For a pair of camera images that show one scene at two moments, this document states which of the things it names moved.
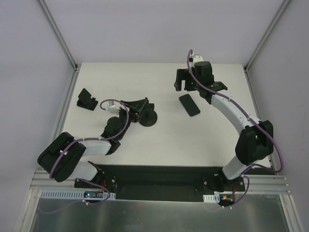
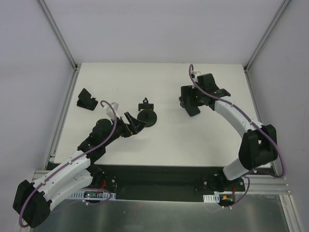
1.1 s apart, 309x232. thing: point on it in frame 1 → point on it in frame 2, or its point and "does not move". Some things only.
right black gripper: x=184 y=79 → x=190 y=97
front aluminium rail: x=271 y=181 does not move
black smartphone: x=189 y=105 does not move
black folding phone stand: x=86 y=101 does not move
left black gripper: x=131 y=110 → x=126 y=126
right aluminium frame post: x=266 y=34 does not move
